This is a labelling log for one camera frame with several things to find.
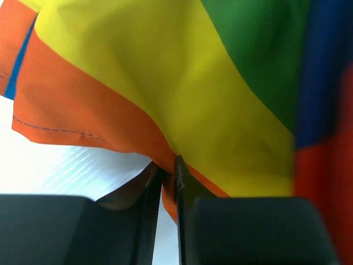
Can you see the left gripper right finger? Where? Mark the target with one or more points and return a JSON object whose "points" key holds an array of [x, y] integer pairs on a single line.
{"points": [[265, 230]]}

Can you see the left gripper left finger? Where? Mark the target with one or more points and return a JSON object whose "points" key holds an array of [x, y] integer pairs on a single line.
{"points": [[63, 229]]}

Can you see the rainbow striped shorts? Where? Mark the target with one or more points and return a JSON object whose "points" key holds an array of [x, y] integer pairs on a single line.
{"points": [[255, 95]]}

